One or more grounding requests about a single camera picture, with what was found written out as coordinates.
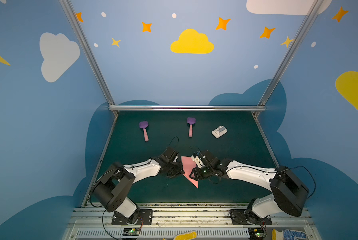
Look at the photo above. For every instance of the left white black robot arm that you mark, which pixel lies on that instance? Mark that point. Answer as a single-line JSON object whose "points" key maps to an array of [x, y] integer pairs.
{"points": [[113, 187]]}

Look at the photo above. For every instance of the blue white glove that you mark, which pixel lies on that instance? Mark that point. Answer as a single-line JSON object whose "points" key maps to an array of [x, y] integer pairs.
{"points": [[288, 235]]}

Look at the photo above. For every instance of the right green circuit board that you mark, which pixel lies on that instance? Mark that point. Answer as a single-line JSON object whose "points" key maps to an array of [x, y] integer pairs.
{"points": [[256, 234]]}

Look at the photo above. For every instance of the left aluminium frame post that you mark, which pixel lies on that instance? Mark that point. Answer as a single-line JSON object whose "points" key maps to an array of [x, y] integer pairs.
{"points": [[78, 30]]}

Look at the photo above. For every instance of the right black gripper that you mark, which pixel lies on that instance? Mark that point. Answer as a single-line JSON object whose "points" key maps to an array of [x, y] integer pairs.
{"points": [[201, 172]]}

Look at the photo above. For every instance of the left green circuit board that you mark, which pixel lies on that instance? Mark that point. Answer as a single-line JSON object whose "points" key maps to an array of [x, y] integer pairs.
{"points": [[131, 232]]}

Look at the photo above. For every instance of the yellow glove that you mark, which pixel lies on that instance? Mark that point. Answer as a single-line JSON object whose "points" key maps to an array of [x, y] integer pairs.
{"points": [[186, 236]]}

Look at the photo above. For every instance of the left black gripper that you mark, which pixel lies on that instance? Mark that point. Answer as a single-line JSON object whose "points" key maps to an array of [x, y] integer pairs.
{"points": [[173, 168]]}

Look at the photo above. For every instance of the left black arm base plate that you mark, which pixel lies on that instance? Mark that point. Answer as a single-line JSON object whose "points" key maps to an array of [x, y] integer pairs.
{"points": [[143, 216]]}

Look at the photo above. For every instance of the aluminium frame post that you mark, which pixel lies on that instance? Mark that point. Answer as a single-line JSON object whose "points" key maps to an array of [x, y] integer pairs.
{"points": [[78, 30], [307, 23]]}

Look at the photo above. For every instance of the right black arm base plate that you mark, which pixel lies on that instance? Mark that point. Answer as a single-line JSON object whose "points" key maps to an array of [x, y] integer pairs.
{"points": [[242, 218]]}

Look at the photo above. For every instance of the right aluminium frame post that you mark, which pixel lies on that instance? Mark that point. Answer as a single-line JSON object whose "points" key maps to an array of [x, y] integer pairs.
{"points": [[307, 23]]}

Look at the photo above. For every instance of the green circuit board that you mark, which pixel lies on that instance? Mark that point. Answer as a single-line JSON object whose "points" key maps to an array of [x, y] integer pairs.
{"points": [[131, 232], [256, 234]]}

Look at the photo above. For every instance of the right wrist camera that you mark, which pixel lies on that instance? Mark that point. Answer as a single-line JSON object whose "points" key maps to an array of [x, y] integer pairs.
{"points": [[197, 160]]}

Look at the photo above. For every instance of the right purple pink spatula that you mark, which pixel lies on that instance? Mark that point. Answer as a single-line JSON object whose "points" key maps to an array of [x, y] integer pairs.
{"points": [[191, 121]]}

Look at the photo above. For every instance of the aluminium front rail base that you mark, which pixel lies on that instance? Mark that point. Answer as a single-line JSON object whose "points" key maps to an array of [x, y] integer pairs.
{"points": [[209, 220]]}

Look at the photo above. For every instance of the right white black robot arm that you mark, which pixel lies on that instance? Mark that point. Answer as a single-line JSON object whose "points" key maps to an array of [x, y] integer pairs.
{"points": [[288, 192]]}

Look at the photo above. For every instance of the horizontal aluminium frame bar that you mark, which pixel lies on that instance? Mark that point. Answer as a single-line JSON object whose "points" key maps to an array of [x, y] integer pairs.
{"points": [[187, 108]]}

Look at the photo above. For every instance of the pink square paper sheet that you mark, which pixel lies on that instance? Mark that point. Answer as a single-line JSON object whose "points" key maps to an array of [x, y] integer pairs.
{"points": [[188, 166]]}

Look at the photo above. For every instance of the white small plastic device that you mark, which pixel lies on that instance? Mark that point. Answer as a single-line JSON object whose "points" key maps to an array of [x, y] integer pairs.
{"points": [[220, 131]]}

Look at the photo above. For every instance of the left purple pink spatula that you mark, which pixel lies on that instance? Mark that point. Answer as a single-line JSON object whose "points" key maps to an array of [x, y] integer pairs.
{"points": [[143, 125]]}

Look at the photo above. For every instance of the purple pink spatula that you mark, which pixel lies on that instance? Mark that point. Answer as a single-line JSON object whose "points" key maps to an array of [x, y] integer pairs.
{"points": [[191, 121], [143, 125]]}

